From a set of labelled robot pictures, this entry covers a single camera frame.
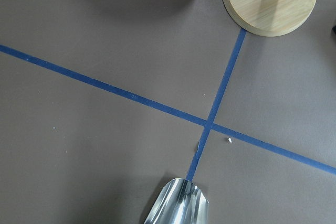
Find silver metal ice scoop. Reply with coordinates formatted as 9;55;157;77
144;178;209;224

